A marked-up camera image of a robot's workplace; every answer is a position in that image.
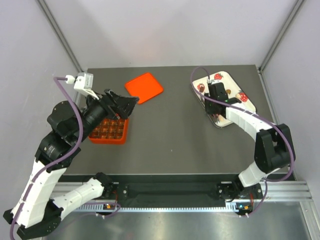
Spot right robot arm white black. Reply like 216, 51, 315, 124
203, 81, 296, 199

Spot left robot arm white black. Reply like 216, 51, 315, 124
3, 89, 139, 240

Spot orange chocolate box with grid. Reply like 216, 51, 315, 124
88, 118, 129, 145

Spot white strawberry tray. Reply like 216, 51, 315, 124
192, 71, 256, 128

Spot orange box lid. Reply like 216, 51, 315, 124
124, 72, 164, 105

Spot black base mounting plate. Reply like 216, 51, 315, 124
114, 182, 263, 208

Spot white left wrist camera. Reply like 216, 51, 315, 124
74, 72, 94, 91

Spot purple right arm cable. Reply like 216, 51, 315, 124
190, 66, 296, 217

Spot aluminium rail frame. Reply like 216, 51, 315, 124
47, 175, 320, 240

